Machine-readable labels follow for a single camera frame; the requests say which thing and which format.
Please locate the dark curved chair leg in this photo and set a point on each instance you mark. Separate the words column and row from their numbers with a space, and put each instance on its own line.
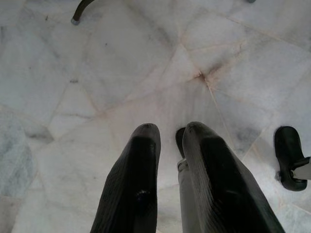
column 81, row 11

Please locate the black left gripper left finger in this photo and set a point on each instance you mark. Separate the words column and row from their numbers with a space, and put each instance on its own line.
column 131, row 184

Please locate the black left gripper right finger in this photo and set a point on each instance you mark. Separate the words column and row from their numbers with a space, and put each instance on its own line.
column 223, row 184

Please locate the black robot right foot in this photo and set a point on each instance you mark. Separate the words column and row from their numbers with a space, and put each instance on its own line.
column 289, row 155

